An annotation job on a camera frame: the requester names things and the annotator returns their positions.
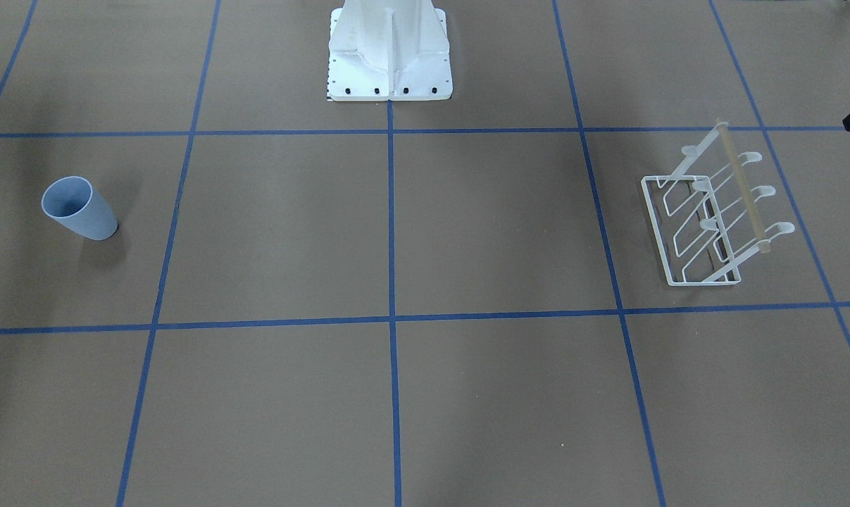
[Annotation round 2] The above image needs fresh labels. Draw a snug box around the light blue plastic cup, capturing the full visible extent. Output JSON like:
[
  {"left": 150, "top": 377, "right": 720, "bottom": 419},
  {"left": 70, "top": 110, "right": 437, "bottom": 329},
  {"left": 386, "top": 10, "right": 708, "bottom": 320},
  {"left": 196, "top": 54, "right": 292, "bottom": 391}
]
[{"left": 40, "top": 175, "right": 119, "bottom": 241}]

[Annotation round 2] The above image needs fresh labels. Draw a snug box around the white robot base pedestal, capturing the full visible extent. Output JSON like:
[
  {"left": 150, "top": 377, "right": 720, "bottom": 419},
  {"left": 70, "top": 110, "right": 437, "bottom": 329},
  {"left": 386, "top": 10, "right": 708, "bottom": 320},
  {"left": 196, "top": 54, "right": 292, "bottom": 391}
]
[{"left": 326, "top": 1, "right": 454, "bottom": 102}]

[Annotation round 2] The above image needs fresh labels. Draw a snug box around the white wire cup holder rack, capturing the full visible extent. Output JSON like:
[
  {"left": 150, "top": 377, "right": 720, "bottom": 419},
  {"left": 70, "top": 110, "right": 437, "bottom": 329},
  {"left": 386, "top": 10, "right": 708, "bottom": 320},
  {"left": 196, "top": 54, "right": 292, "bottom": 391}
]
[{"left": 640, "top": 121, "right": 796, "bottom": 287}]

